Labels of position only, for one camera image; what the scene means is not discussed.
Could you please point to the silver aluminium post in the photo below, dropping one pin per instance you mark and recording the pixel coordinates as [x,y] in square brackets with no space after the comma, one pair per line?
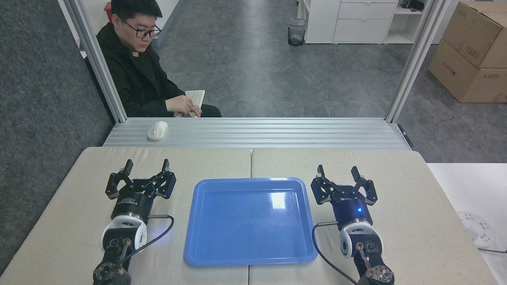
[416,59]
[97,59]

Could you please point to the large cardboard box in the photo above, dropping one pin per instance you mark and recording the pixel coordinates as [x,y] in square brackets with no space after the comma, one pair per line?
[459,77]

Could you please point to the small cardboard box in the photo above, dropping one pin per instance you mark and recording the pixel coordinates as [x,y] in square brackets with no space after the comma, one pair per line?
[475,33]

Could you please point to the white side table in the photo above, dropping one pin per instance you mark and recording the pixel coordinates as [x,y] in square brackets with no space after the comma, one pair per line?
[471,190]

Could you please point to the blue plastic tray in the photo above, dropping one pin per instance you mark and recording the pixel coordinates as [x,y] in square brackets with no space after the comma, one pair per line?
[245,229]

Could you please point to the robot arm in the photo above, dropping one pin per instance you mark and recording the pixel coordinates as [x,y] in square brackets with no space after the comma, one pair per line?
[122,237]
[362,247]

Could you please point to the white computer mouse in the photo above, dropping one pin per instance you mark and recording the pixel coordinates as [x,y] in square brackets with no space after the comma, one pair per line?
[157,130]

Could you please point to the black mesh waste bin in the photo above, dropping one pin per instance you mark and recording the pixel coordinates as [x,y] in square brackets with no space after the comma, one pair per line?
[297,32]

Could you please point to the ribbed aluminium table rail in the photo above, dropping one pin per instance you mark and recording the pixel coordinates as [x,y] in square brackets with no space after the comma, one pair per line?
[269,132]

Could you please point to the white keyboard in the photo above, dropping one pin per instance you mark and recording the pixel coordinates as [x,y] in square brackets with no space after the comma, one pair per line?
[196,96]

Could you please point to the person's left hand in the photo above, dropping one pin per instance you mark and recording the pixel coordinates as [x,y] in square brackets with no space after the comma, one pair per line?
[182,105]

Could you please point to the round white power strip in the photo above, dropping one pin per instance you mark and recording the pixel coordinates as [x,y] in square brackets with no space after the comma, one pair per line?
[477,229]

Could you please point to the white drawer cabinet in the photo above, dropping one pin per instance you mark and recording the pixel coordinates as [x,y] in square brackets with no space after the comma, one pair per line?
[356,23]

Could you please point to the red container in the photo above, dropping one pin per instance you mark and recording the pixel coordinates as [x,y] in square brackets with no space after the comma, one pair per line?
[107,11]

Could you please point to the person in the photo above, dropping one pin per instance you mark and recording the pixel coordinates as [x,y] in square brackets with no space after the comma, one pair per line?
[134,75]

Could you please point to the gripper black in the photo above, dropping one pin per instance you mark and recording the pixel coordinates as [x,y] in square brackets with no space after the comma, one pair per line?
[134,204]
[350,209]

